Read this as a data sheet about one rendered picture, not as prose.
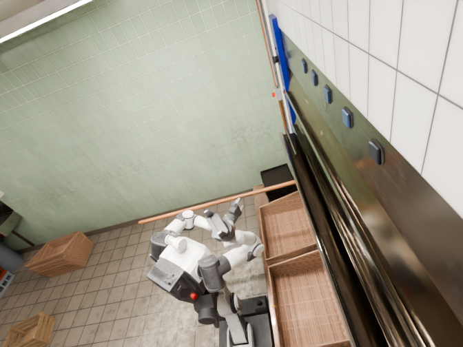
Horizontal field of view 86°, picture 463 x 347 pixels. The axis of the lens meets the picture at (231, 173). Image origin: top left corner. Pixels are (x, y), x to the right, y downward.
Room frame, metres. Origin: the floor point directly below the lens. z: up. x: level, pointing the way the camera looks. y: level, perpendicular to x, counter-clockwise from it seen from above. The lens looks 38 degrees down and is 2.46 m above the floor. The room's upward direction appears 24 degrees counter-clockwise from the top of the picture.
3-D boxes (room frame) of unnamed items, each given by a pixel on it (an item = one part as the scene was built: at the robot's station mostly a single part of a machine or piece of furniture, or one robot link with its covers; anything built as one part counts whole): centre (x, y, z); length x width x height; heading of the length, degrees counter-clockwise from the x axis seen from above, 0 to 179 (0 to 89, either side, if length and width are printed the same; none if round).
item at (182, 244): (0.92, 0.42, 1.46); 0.10 x 0.07 x 0.09; 42
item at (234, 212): (1.20, 0.11, 1.19); 0.12 x 0.10 x 0.13; 132
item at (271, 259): (1.26, -0.26, 0.72); 0.56 x 0.49 x 0.28; 165
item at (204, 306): (0.84, 0.46, 1.00); 0.28 x 0.13 x 0.18; 167
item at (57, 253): (2.76, 2.69, 0.32); 0.56 x 0.49 x 0.28; 85
